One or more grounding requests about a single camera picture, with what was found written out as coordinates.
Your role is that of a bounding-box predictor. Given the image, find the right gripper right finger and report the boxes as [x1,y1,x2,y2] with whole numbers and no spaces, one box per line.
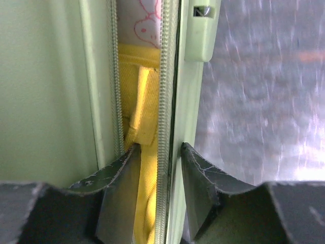
[181,143,324,243]

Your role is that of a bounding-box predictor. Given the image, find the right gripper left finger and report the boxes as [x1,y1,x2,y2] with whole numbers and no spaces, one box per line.
[1,144,141,243]

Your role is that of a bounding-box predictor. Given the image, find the green suitcase blue lining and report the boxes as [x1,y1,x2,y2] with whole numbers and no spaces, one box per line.
[1,1,220,243]

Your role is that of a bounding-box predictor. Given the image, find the yellow garment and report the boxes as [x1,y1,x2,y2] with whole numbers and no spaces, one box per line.
[118,44,160,243]

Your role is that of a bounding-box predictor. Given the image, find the cream pink-print cloth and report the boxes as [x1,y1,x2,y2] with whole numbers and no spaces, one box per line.
[117,0,161,49]

